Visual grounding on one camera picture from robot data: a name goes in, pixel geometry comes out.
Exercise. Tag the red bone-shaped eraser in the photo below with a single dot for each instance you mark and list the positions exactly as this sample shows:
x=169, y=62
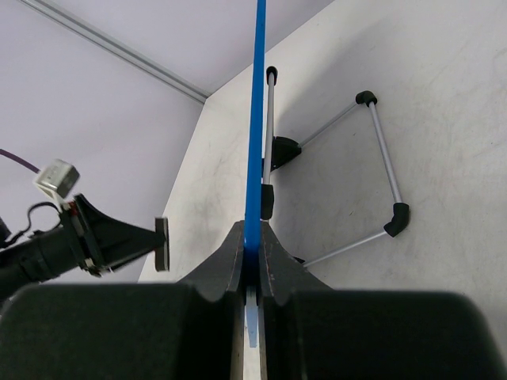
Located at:
x=162, y=253

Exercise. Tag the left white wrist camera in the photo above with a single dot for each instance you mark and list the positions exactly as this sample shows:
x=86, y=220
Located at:
x=57, y=179

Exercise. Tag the silver whiteboard stand frame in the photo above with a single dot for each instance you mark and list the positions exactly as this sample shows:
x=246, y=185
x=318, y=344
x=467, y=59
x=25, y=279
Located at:
x=335, y=188

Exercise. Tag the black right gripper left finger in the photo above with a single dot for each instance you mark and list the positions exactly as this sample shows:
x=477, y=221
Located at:
x=191, y=329

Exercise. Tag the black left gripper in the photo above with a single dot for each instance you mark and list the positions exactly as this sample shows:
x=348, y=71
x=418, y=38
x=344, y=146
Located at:
x=100, y=243

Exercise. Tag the blue framed whiteboard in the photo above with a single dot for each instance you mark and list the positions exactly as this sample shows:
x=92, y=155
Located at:
x=252, y=228

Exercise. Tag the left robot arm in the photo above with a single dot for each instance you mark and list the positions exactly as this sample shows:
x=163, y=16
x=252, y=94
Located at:
x=45, y=256

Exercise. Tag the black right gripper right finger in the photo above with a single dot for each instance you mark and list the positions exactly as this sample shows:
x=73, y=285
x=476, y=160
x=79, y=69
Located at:
x=308, y=330

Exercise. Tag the left aluminium frame post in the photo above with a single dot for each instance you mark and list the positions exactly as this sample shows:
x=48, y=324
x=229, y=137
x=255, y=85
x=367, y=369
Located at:
x=113, y=46

